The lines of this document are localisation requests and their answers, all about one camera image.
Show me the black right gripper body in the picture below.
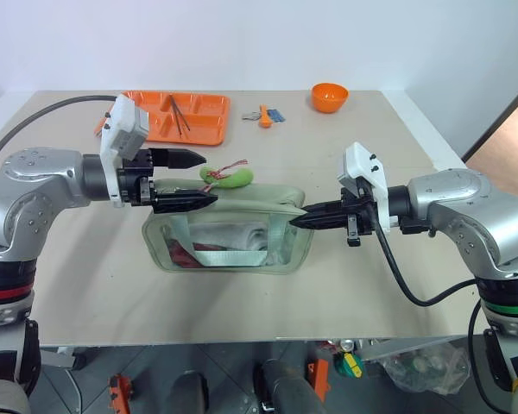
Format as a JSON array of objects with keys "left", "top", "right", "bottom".
[{"left": 340, "top": 180, "right": 377, "bottom": 248}]

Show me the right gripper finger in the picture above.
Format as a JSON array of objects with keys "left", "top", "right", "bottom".
[
  {"left": 300, "top": 198, "right": 347, "bottom": 217},
  {"left": 289, "top": 212, "right": 349, "bottom": 231}
]

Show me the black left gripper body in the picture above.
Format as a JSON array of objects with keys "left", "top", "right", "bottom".
[{"left": 116, "top": 148, "right": 157, "bottom": 209}]

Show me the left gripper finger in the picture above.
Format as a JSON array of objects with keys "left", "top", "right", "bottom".
[
  {"left": 151, "top": 190, "right": 219, "bottom": 214},
  {"left": 152, "top": 147, "right": 206, "bottom": 171}
]

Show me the green transparent zip pouch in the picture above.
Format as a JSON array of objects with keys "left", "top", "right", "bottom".
[{"left": 141, "top": 179, "right": 315, "bottom": 275}]

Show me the green plush keychain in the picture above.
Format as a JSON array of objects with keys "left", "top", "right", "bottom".
[{"left": 199, "top": 160, "right": 255, "bottom": 193}]

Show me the dark chopstick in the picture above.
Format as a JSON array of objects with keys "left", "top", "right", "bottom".
[
  {"left": 171, "top": 95, "right": 192, "bottom": 134},
  {"left": 167, "top": 93, "right": 185, "bottom": 139}
]

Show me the orange compartment tray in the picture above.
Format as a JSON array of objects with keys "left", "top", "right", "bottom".
[{"left": 119, "top": 90, "right": 233, "bottom": 148}]

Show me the red cloth item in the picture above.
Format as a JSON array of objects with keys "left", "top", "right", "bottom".
[{"left": 165, "top": 240, "right": 231, "bottom": 269}]

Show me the white folded towel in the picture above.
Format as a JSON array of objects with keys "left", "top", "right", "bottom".
[{"left": 188, "top": 220, "right": 272, "bottom": 254}]

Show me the orange plastic bowl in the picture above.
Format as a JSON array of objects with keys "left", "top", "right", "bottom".
[{"left": 311, "top": 82, "right": 351, "bottom": 115}]

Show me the green yellow round object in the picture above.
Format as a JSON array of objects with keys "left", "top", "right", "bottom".
[{"left": 333, "top": 350, "right": 364, "bottom": 380}]

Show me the dark baseboard strip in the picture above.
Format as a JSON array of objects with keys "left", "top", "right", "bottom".
[{"left": 461, "top": 74, "right": 518, "bottom": 163}]

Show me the clear plastic bag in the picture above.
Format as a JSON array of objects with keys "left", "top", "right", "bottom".
[{"left": 378, "top": 343, "right": 472, "bottom": 396}]

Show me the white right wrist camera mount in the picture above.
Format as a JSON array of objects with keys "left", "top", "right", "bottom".
[{"left": 336, "top": 141, "right": 392, "bottom": 236}]

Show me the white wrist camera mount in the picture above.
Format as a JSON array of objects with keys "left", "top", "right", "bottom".
[
  {"left": 99, "top": 94, "right": 150, "bottom": 209},
  {"left": 336, "top": 141, "right": 392, "bottom": 236}
]

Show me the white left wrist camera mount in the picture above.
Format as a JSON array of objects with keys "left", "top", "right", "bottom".
[{"left": 99, "top": 94, "right": 150, "bottom": 209}]

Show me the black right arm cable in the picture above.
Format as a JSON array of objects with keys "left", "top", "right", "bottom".
[{"left": 370, "top": 205, "right": 481, "bottom": 308}]

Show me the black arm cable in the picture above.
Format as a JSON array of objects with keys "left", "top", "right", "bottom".
[
  {"left": 370, "top": 205, "right": 481, "bottom": 308},
  {"left": 0, "top": 95, "right": 118, "bottom": 174}
]

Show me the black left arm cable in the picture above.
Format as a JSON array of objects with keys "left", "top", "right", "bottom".
[{"left": 0, "top": 95, "right": 118, "bottom": 174}]

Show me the black robot body cable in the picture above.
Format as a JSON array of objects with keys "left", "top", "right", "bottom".
[{"left": 467, "top": 300, "right": 515, "bottom": 414}]

